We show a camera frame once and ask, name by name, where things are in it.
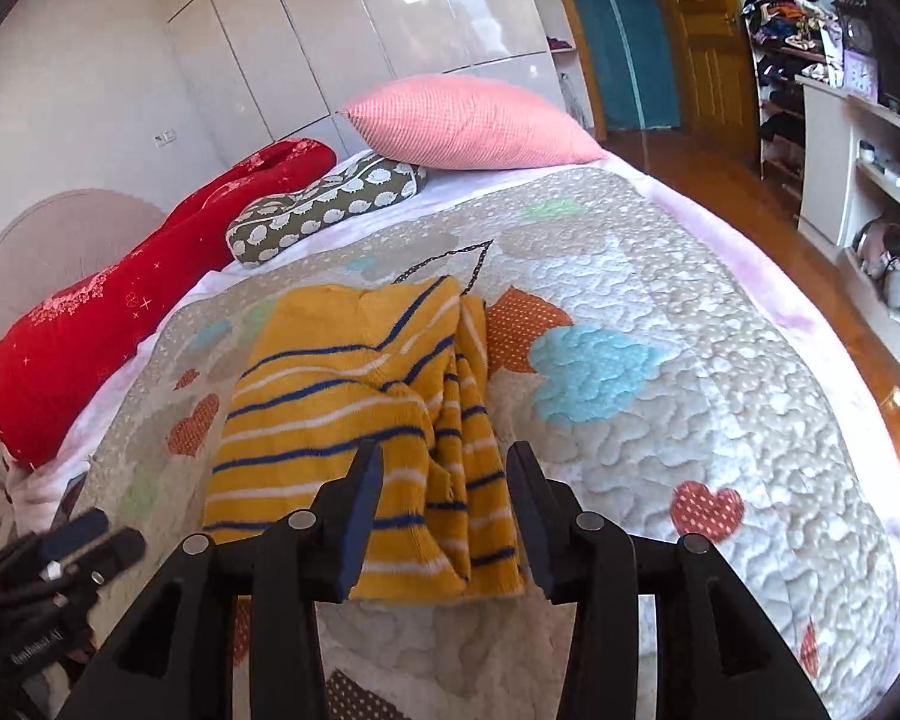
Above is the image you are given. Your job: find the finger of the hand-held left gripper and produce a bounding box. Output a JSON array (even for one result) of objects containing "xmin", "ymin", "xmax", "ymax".
[
  {"xmin": 60, "ymin": 527, "xmax": 147, "ymax": 587},
  {"xmin": 41, "ymin": 508, "xmax": 111, "ymax": 560}
]

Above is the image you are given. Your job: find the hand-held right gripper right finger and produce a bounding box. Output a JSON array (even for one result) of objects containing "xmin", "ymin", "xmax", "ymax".
[{"xmin": 506, "ymin": 441, "xmax": 833, "ymax": 720}]

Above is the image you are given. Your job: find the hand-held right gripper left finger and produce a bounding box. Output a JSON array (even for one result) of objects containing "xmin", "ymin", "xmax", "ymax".
[{"xmin": 52, "ymin": 439, "xmax": 387, "ymax": 720}]

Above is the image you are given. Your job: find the yellow striped sweater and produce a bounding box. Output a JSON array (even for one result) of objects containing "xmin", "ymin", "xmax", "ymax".
[{"xmin": 201, "ymin": 275, "xmax": 527, "ymax": 584}]

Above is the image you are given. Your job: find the cluttered clothes rack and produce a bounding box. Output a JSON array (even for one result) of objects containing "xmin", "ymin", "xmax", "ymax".
[{"xmin": 742, "ymin": 0, "xmax": 882, "ymax": 181}]

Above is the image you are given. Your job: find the dark smartphone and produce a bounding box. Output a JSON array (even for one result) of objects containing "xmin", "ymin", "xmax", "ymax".
[{"xmin": 51, "ymin": 471, "xmax": 89, "ymax": 533}]

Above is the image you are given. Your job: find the heart patterned quilt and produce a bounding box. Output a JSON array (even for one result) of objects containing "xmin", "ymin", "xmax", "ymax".
[{"xmin": 82, "ymin": 165, "xmax": 900, "ymax": 720}]

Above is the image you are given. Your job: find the red bolster pillow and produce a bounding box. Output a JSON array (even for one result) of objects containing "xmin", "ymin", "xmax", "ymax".
[{"xmin": 0, "ymin": 137, "xmax": 338, "ymax": 470}]

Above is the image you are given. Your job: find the olive sheep print pillow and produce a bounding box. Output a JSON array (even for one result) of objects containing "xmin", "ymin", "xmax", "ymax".
[{"xmin": 225, "ymin": 152, "xmax": 428, "ymax": 269}]

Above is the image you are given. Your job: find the pink pillow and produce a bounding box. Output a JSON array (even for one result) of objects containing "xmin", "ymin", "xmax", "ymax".
[{"xmin": 337, "ymin": 75, "xmax": 608, "ymax": 170}]

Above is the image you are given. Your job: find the white desk shelf unit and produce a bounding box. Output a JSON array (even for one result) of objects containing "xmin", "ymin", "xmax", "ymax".
[{"xmin": 795, "ymin": 75, "xmax": 900, "ymax": 376}]

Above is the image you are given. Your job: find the white open shelf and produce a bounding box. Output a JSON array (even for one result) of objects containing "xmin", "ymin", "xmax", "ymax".
[{"xmin": 514, "ymin": 0, "xmax": 597, "ymax": 132}]

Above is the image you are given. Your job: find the white glossy wardrobe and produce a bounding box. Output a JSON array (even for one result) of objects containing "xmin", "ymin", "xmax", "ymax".
[{"xmin": 166, "ymin": 0, "xmax": 571, "ymax": 158}]

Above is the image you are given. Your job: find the wooden door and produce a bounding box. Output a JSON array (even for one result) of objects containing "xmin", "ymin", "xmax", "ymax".
[{"xmin": 645, "ymin": 0, "xmax": 758, "ymax": 158}]

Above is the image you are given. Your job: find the purple clock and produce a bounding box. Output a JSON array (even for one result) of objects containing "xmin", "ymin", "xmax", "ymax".
[{"xmin": 842, "ymin": 49, "xmax": 880, "ymax": 102}]

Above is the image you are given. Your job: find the teal wall panel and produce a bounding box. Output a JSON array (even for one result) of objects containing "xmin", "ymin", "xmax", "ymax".
[{"xmin": 551, "ymin": 0, "xmax": 682, "ymax": 132}]

